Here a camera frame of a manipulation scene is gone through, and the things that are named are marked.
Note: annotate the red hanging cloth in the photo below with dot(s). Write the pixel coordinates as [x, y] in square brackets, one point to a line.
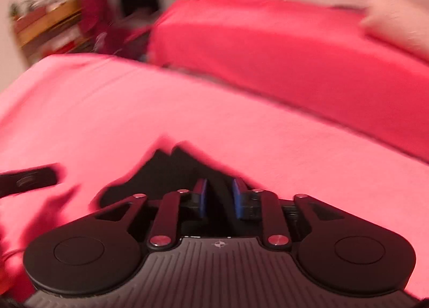
[94, 10]

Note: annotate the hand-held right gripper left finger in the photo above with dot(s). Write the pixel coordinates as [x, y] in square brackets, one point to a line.
[202, 198]

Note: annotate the pink pillow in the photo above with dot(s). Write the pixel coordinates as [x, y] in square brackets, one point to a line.
[397, 21]

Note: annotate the red bed cover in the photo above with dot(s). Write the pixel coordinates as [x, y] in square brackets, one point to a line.
[285, 47]

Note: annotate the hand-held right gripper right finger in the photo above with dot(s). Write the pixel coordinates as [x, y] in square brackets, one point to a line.
[238, 199]

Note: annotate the black pants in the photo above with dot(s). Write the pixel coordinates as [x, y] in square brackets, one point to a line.
[167, 174]

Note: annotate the wooden shelf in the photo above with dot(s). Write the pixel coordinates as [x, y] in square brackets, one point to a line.
[47, 26]

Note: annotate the light pink blanket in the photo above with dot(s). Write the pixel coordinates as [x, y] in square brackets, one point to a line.
[268, 147]

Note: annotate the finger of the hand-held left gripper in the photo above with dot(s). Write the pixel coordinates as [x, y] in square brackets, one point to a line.
[26, 180]

